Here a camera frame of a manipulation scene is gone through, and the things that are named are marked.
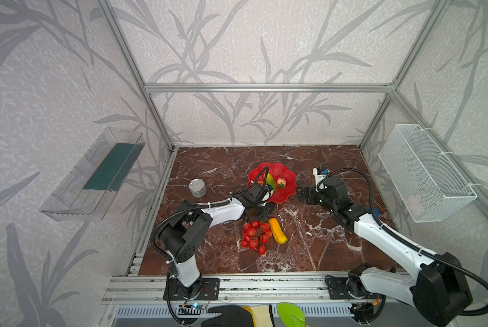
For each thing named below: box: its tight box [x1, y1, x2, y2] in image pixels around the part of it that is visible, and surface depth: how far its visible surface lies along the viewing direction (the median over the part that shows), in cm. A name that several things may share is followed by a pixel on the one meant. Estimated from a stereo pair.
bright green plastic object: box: [276, 301, 307, 327], surface depth 69 cm
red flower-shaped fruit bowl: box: [248, 162, 297, 204], surface depth 104 cm
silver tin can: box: [188, 178, 207, 199], surface depth 100 cm
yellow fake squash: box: [268, 217, 288, 245], surface depth 87 cm
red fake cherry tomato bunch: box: [240, 220, 273, 256], surface depth 83 cm
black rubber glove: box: [201, 305, 253, 327], surface depth 69 cm
